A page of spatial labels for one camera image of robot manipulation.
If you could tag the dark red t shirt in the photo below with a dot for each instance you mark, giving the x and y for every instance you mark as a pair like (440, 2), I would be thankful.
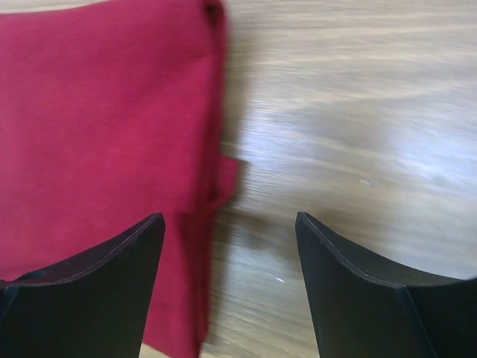
(111, 112)

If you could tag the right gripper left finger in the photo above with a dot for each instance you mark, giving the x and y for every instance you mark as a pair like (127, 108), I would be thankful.
(93, 304)

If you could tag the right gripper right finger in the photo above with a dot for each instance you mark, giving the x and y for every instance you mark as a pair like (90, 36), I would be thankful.
(365, 305)

